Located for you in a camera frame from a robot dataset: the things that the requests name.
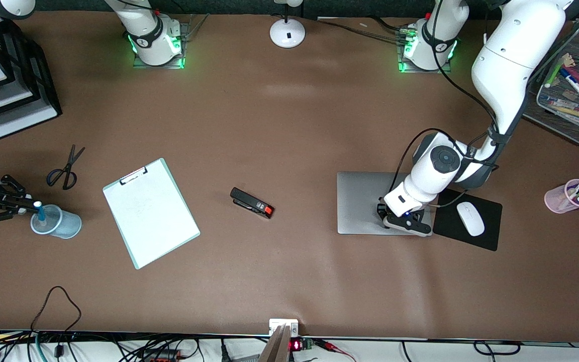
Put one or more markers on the white lamp base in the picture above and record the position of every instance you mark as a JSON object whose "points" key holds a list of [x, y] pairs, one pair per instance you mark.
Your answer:
{"points": [[287, 32]]}

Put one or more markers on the white computer mouse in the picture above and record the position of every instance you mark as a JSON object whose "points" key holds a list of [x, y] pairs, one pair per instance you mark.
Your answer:
{"points": [[470, 218]]}

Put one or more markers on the black mouse pad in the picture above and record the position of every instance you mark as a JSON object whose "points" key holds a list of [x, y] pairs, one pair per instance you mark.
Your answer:
{"points": [[490, 226]]}

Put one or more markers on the white paper sheet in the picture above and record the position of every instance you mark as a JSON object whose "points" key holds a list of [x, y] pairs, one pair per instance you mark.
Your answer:
{"points": [[159, 226]]}

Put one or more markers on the black stacked paper tray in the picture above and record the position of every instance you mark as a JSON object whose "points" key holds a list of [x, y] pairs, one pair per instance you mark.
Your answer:
{"points": [[43, 108]]}

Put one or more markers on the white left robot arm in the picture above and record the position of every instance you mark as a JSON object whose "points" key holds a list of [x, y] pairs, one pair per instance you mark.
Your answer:
{"points": [[510, 60]]}

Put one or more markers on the black stapler red tip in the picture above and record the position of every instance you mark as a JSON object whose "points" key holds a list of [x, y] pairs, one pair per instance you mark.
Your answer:
{"points": [[249, 202]]}

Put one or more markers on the green capped marker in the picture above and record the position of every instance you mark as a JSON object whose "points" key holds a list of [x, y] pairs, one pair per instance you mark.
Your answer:
{"points": [[556, 71]]}

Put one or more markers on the yellow pen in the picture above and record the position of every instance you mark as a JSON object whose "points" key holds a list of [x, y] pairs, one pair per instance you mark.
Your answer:
{"points": [[571, 111]]}

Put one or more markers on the pink mesh cup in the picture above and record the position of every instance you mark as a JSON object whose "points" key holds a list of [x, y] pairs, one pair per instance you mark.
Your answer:
{"points": [[556, 198]]}

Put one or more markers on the light blue mesh cup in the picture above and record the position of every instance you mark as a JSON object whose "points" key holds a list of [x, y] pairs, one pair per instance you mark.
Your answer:
{"points": [[66, 226]]}

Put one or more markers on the silver laptop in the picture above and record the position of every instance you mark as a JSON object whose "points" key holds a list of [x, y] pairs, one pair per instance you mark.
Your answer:
{"points": [[357, 201]]}

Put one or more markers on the light green clipboard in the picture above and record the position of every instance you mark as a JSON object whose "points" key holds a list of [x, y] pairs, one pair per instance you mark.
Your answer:
{"points": [[138, 264]]}

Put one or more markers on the wooden block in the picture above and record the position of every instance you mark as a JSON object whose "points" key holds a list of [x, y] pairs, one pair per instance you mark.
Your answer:
{"points": [[277, 347]]}

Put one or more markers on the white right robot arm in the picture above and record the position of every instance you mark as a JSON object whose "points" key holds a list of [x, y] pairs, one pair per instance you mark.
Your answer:
{"points": [[151, 45]]}

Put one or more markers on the small white box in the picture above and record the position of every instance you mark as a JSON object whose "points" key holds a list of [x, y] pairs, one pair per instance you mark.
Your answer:
{"points": [[275, 323]]}

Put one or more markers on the red LED display board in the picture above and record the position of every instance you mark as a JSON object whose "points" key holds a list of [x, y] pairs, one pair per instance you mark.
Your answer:
{"points": [[295, 345]]}

